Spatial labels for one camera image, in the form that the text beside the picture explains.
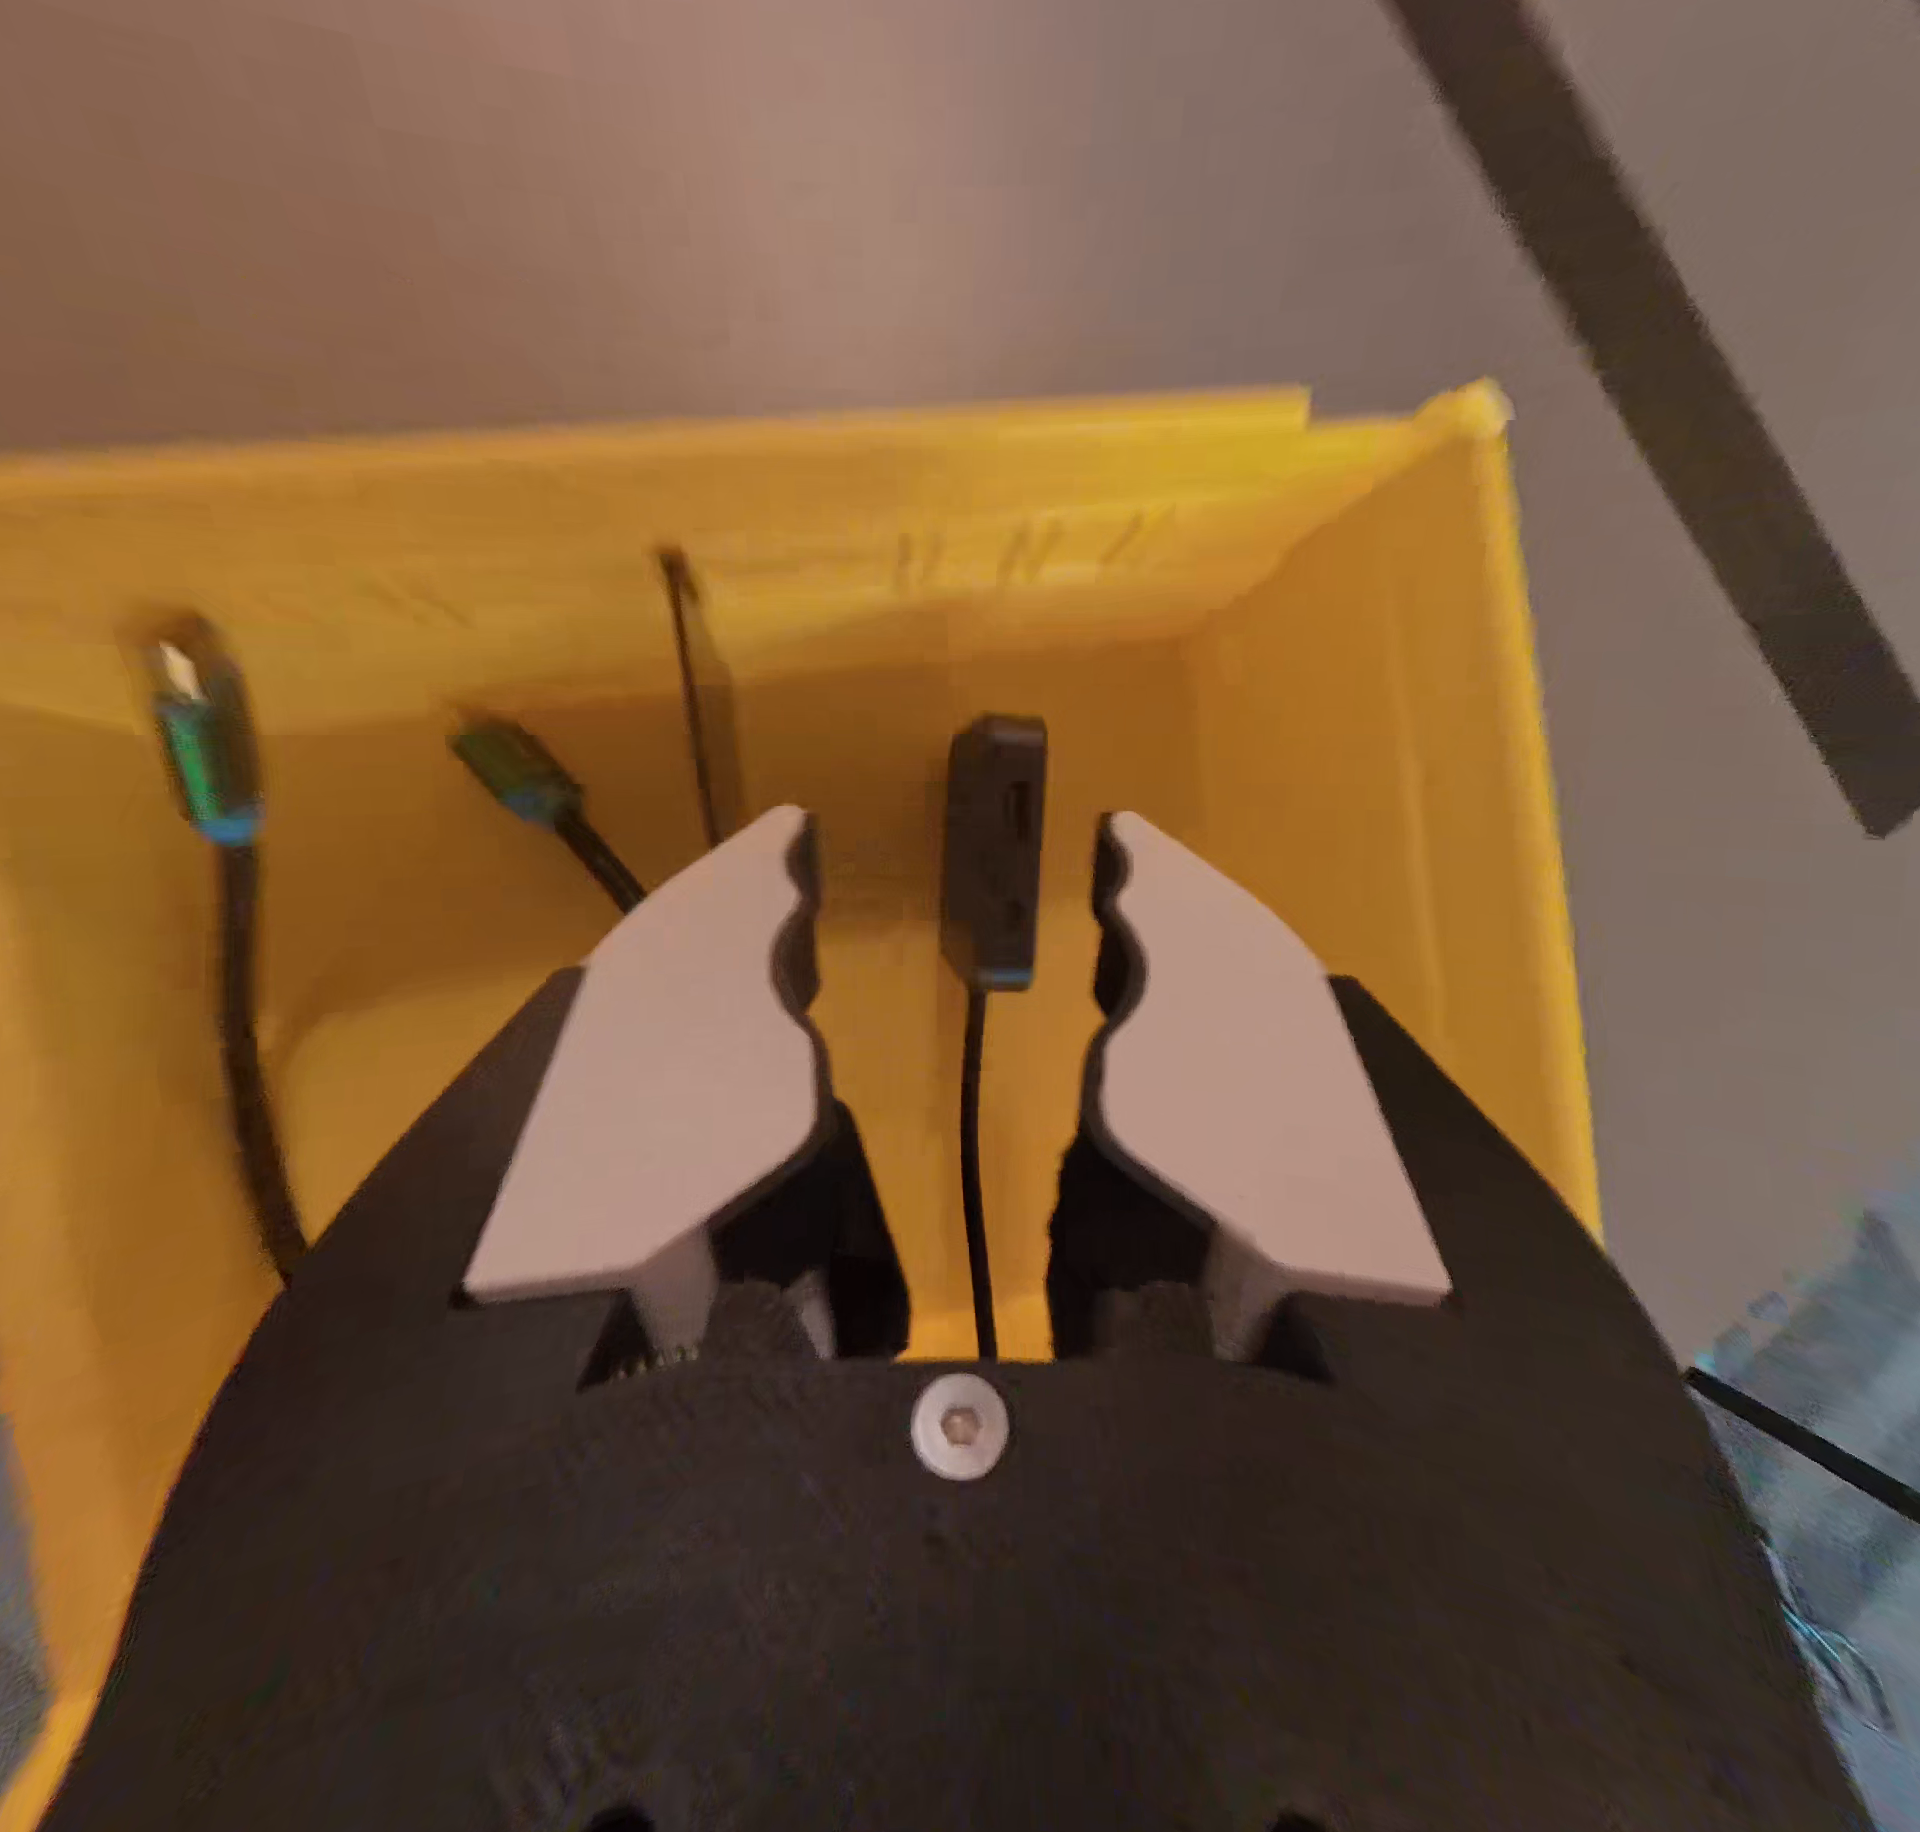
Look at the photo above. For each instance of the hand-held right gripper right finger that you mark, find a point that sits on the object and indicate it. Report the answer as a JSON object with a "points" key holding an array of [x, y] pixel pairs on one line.
{"points": [[1260, 1113]]}

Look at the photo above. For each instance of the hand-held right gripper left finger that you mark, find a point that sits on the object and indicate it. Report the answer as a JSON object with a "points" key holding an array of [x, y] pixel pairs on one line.
{"points": [[660, 1096]]}

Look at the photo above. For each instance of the yellow plastic bin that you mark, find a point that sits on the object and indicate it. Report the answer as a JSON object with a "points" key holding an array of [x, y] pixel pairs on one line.
{"points": [[1350, 693]]}

